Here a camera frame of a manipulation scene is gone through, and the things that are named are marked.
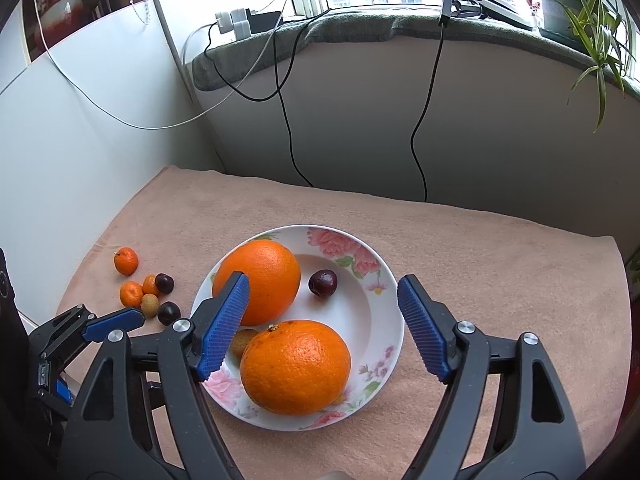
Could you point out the spider plant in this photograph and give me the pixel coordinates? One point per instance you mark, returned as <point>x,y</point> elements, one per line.
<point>597,35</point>

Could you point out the dark cherry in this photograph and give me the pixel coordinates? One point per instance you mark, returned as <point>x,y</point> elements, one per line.
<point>322,283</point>
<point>169,312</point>
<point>165,283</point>

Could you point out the white power adapter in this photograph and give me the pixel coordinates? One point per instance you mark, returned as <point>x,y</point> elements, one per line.
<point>225,21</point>
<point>241,22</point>

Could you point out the large smooth orange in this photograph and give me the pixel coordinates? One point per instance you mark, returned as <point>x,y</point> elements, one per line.
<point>270,275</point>

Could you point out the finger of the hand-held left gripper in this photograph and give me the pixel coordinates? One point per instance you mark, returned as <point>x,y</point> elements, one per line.
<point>62,392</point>
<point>115,322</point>

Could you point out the large bumpy mandarin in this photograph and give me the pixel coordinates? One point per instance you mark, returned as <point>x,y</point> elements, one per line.
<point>295,367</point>

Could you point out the tiny kumquat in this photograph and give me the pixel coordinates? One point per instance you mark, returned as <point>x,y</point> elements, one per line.
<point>150,285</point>

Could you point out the small tangerine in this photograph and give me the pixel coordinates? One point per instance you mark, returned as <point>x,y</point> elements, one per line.
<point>126,261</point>
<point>131,294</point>

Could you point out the black power brick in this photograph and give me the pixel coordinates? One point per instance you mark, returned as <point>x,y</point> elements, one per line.
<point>265,20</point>

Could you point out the floral white plate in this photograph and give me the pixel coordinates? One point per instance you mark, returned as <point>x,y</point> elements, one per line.
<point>360,320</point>

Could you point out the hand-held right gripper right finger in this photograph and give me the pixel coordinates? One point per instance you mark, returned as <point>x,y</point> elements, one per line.
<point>422,332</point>

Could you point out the grey plant pot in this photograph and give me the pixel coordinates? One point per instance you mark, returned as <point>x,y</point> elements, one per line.
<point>557,10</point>

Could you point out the grey sill cloth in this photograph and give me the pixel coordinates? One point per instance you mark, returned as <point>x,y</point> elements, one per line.
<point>350,25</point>

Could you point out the brown longan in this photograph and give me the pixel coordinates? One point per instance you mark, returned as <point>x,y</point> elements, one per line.
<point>149,304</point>
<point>245,344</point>

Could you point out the red vase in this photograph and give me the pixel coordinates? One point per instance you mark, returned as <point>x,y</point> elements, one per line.
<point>57,5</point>

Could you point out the pink towel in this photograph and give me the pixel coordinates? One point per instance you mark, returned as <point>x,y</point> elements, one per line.
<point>450,240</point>

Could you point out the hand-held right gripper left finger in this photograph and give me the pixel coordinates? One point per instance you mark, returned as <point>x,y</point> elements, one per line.
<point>222,327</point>

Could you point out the dark books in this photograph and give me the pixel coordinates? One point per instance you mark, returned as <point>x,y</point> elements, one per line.
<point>102,7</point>

